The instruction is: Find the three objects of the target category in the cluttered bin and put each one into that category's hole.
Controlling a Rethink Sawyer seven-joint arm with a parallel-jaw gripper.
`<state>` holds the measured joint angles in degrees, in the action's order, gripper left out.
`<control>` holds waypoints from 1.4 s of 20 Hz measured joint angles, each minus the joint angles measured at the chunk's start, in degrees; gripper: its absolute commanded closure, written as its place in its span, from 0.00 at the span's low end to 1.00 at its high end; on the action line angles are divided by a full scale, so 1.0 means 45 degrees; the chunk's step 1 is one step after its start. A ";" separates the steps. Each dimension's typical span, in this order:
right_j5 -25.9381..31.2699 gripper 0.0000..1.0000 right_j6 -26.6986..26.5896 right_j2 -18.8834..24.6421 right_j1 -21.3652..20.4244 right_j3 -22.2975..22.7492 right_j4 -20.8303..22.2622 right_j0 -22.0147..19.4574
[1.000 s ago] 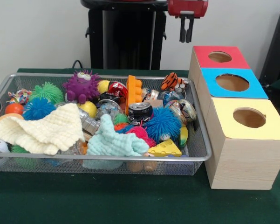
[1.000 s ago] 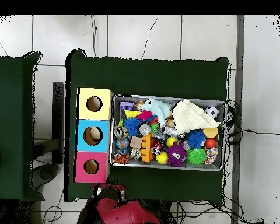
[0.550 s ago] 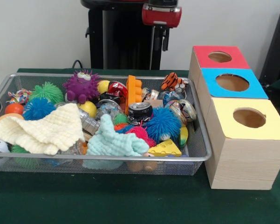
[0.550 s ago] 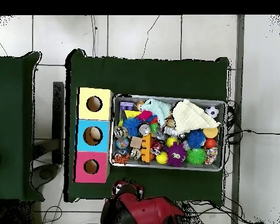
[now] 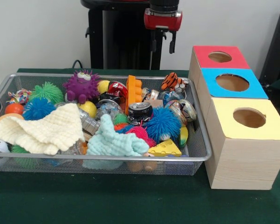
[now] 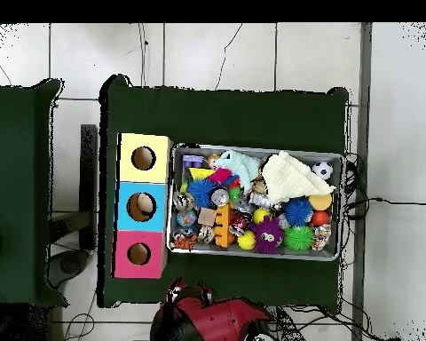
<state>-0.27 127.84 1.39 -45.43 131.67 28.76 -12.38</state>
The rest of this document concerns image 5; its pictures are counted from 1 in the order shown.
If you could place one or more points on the yellow cheese wedge toy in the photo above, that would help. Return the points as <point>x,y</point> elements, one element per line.
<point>165,149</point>

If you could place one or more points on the dark green table cloth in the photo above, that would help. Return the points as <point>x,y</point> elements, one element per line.
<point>130,200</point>

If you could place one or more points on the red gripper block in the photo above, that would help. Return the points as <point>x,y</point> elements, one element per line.
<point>163,22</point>

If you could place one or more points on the green cloth side table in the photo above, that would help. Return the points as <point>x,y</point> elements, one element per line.
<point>279,84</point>

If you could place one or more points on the orange building block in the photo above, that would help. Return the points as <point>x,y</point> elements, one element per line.
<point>132,93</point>

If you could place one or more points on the orange striped tiger plush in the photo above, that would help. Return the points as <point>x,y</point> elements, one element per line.
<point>172,80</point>

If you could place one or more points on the shallow metal mesh bin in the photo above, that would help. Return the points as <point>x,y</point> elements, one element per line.
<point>195,149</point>

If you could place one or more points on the purple spiky monster toy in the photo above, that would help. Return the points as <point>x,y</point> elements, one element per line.
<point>81,87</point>

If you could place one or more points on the cream knitted cloth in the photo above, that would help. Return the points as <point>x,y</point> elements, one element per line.
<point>42,130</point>

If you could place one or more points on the green spiky rubber ball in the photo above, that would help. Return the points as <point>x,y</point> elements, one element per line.
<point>46,92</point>

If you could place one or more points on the orange rubber ball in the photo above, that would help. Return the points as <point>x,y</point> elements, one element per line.
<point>14,109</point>

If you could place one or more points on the mint knitted cloth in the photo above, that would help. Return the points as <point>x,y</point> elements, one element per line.
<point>111,142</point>

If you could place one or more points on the blue spiky rubber ball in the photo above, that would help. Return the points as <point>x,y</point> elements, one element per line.
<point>38,108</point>
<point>164,122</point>

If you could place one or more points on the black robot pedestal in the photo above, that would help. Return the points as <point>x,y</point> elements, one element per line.
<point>121,35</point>

